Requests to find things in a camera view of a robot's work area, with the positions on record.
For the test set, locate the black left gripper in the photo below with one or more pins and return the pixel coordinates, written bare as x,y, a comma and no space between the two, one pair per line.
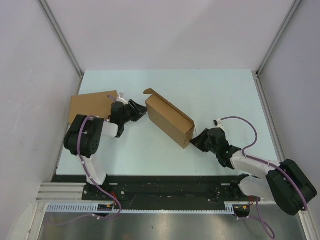
137,115

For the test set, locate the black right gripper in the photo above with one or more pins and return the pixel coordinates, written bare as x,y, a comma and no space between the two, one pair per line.
198,141

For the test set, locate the brown cardboard box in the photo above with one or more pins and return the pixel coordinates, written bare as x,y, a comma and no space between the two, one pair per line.
93,104
171,120

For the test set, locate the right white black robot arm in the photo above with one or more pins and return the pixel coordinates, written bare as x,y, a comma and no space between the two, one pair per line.
262,170

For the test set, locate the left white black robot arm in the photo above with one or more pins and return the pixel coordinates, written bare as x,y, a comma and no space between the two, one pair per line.
85,132

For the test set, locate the folded brown cardboard box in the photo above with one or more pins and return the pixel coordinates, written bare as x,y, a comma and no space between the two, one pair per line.
93,104

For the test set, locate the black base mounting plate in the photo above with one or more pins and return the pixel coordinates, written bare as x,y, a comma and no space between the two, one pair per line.
230,179

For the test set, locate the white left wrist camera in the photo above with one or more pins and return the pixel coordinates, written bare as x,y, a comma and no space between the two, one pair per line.
121,98

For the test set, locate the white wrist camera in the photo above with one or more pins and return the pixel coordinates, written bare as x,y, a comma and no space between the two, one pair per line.
121,98
218,123

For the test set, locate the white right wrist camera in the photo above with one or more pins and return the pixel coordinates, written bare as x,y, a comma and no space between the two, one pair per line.
218,123

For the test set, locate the grey slotted cable duct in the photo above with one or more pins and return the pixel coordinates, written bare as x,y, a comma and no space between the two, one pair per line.
103,208

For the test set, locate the left aluminium corner post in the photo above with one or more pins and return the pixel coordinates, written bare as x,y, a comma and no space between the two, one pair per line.
52,20

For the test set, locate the aluminium corner post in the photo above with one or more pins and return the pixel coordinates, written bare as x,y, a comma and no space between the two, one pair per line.
279,35
52,20

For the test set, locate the right aluminium corner post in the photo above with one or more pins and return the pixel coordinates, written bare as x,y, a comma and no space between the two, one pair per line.
279,35

